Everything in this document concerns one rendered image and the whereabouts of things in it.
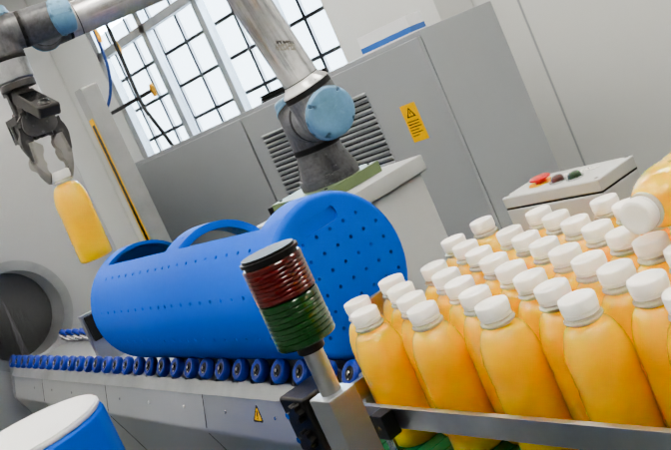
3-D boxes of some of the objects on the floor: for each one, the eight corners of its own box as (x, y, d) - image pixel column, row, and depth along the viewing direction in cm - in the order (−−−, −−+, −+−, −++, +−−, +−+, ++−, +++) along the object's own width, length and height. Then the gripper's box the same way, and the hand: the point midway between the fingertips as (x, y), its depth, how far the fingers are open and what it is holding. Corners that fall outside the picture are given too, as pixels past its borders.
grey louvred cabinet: (295, 363, 513) (191, 139, 496) (625, 327, 359) (490, 0, 342) (230, 412, 476) (115, 172, 459) (566, 396, 322) (412, 32, 305)
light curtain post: (307, 544, 298) (90, 86, 278) (317, 547, 293) (97, 82, 274) (294, 555, 295) (73, 93, 275) (303, 559, 290) (79, 88, 270)
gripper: (34, 81, 182) (75, 175, 185) (-18, 97, 175) (25, 195, 178) (48, 71, 175) (90, 169, 178) (-6, 87, 168) (39, 189, 171)
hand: (60, 174), depth 176 cm, fingers closed on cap, 4 cm apart
